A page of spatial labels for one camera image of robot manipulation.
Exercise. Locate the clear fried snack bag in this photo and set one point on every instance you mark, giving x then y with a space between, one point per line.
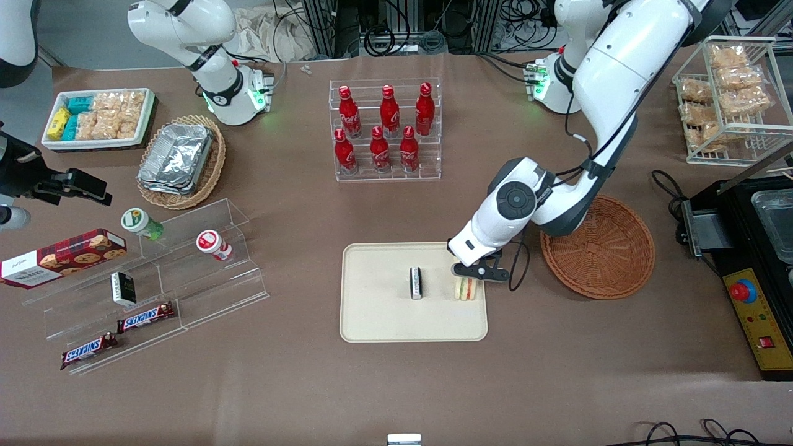
728 57
739 77
706 136
696 90
700 113
745 102

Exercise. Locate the triangular sandwich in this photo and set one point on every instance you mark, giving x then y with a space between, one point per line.
466 290

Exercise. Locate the aluminium foil tray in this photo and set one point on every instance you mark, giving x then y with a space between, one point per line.
176 158

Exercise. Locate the clear acrylic stepped shelf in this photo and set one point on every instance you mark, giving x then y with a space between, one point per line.
210 291

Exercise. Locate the red cola bottle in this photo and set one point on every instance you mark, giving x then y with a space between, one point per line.
380 153
425 111
349 114
389 114
409 152
345 155

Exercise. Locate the red lidded white cup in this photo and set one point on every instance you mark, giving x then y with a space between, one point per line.
212 243

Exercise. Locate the aluminium profile frame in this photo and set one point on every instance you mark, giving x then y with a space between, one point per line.
322 25

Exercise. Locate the yellow control box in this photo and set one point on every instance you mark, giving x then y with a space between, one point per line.
765 334

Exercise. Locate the teal snack packet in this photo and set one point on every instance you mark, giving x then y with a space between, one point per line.
79 104
70 128

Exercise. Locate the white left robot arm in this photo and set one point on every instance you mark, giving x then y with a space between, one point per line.
626 56

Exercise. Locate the snickers chocolate bar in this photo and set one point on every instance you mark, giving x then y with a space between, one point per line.
88 351
145 318

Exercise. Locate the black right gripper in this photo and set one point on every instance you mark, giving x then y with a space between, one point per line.
17 170

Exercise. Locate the clear acrylic bottle rack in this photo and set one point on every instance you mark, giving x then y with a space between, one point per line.
427 167

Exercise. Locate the small silver white device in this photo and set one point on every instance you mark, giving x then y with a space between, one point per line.
404 440

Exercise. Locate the steel pan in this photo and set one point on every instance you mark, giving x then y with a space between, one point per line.
774 223

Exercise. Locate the beige plastic tray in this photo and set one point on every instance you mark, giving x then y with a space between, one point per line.
384 310

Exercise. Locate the white rectangular snack bin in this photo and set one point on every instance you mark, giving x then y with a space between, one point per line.
99 144

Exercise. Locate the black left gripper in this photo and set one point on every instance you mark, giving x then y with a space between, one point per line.
498 253

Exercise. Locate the green lidded white cup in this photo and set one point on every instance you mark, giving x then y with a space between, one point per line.
137 221

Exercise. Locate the oval tan wicker basket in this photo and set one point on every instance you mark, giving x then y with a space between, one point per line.
214 167

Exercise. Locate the grey metal box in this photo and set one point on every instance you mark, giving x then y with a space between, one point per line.
706 232

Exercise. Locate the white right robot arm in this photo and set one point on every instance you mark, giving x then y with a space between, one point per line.
186 25

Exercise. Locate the red emergency stop button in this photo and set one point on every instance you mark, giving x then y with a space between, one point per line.
743 291

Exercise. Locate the black countertop appliance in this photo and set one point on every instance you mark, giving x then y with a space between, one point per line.
737 210

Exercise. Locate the clear rice cracker bag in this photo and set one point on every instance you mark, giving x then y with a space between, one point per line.
88 126
106 102
132 104
114 126

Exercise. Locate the round brown wicker basket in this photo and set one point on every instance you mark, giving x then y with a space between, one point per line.
601 254

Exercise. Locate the red tartan cookie box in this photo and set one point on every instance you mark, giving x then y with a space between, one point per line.
62 257

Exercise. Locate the small black white box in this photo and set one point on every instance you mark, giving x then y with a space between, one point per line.
124 288
416 283

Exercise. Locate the yellow snack packet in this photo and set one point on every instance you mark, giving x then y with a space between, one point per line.
58 122

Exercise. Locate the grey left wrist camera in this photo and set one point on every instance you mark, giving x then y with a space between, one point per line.
480 272

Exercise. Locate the beige crumpled cloth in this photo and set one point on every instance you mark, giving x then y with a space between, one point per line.
266 34

